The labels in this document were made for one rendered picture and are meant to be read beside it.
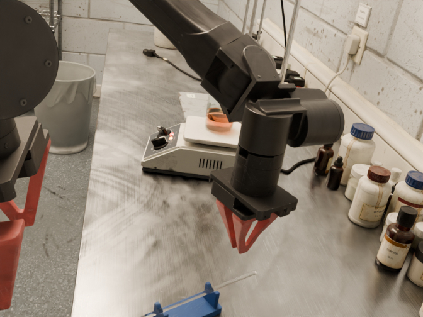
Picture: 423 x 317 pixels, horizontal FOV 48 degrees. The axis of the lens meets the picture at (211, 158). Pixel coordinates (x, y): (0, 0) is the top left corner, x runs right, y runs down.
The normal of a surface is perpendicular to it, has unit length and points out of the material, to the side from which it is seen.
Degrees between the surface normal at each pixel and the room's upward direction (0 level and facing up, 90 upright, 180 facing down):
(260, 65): 31
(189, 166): 90
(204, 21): 23
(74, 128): 94
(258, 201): 1
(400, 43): 90
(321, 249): 0
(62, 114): 94
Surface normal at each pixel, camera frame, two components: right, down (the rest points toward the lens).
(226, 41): 0.32, -0.50
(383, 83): -0.98, -0.05
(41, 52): 0.69, 0.32
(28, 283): 0.14, -0.88
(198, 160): -0.02, 0.45
